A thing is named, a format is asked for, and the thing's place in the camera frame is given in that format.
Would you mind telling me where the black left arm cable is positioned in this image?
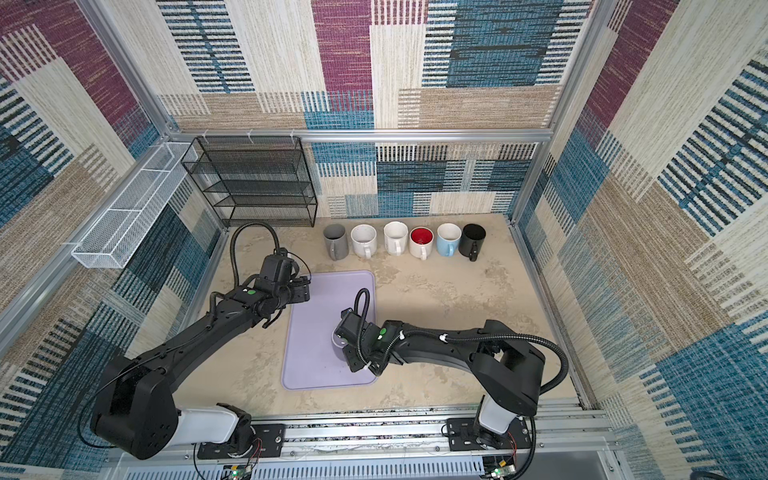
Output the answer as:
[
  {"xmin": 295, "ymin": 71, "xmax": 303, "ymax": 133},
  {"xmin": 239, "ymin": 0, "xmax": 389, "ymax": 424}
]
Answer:
[{"xmin": 230, "ymin": 221, "xmax": 283, "ymax": 289}]

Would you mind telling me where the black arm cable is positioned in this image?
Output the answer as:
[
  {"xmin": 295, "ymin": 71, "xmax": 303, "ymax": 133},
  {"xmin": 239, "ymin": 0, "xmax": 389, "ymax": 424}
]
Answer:
[
  {"xmin": 352, "ymin": 287, "xmax": 570, "ymax": 480},
  {"xmin": 230, "ymin": 221, "xmax": 283, "ymax": 289}
]

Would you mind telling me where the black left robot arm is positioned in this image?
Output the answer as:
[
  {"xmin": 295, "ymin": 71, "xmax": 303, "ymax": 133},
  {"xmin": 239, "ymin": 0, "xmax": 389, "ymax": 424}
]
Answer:
[{"xmin": 89, "ymin": 248, "xmax": 311, "ymax": 460}]

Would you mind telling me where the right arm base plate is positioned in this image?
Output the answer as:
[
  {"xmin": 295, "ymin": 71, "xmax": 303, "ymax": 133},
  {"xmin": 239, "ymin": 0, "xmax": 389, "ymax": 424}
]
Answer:
[{"xmin": 441, "ymin": 417, "xmax": 532, "ymax": 451}]

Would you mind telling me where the white ceramic mug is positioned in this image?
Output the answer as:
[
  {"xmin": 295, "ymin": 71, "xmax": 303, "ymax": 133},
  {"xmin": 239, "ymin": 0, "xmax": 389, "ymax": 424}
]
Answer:
[{"xmin": 409, "ymin": 227, "xmax": 434, "ymax": 261}]

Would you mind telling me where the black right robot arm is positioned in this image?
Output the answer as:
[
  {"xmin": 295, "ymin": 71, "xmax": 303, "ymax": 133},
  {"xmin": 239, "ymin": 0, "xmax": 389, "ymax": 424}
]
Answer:
[{"xmin": 333, "ymin": 308, "xmax": 567, "ymax": 449}]

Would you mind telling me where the aluminium front rail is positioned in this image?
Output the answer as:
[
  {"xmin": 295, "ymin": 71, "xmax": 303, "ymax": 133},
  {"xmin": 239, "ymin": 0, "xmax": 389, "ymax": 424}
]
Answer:
[{"xmin": 95, "ymin": 407, "xmax": 619, "ymax": 480}]

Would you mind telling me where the light blue mug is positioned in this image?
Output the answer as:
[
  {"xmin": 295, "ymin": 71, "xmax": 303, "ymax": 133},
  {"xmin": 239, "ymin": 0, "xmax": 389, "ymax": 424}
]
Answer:
[{"xmin": 436, "ymin": 223, "xmax": 462, "ymax": 257}]

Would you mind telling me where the purple ceramic mug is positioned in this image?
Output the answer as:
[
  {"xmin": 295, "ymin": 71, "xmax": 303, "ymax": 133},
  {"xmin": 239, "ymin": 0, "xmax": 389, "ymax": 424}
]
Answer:
[{"xmin": 331, "ymin": 334, "xmax": 347, "ymax": 362}]

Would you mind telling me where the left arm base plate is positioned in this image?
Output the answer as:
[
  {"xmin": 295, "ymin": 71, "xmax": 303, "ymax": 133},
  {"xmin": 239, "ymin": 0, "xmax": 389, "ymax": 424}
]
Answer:
[{"xmin": 196, "ymin": 424, "xmax": 286, "ymax": 460}]

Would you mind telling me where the white wire mesh basket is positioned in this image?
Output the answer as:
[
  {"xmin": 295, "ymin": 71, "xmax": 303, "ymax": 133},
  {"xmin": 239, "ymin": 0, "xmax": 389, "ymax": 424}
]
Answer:
[{"xmin": 72, "ymin": 142, "xmax": 189, "ymax": 269}]

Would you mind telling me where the black ceramic mug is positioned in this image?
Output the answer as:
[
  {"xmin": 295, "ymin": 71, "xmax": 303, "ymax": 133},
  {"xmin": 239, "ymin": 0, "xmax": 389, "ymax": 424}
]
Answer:
[{"xmin": 458, "ymin": 223, "xmax": 486, "ymax": 262}]

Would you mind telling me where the lavender plastic tray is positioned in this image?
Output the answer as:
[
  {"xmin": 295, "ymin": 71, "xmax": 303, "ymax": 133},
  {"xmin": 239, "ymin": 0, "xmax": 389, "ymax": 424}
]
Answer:
[{"xmin": 282, "ymin": 270, "xmax": 376, "ymax": 391}]

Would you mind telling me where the white patterned mug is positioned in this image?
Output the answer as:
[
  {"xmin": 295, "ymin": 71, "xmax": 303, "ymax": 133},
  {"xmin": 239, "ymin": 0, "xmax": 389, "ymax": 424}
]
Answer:
[{"xmin": 383, "ymin": 221, "xmax": 409, "ymax": 256}]

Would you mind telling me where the black wire mesh shelf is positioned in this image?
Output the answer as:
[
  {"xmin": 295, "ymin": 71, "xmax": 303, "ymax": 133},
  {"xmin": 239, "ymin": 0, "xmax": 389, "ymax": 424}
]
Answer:
[{"xmin": 181, "ymin": 136, "xmax": 318, "ymax": 227}]

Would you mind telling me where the cream speckled mug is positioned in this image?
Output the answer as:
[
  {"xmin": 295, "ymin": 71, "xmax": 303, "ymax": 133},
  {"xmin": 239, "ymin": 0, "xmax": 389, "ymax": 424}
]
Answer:
[{"xmin": 350, "ymin": 224, "xmax": 377, "ymax": 260}]

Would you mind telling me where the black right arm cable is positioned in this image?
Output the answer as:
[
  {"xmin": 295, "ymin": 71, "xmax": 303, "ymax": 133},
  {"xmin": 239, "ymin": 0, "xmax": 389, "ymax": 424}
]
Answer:
[{"xmin": 352, "ymin": 287, "xmax": 570, "ymax": 480}]

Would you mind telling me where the grey ceramic mug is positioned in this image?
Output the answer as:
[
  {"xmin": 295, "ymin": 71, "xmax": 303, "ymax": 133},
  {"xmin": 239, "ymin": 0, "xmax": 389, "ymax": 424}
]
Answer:
[{"xmin": 323, "ymin": 224, "xmax": 349, "ymax": 261}]

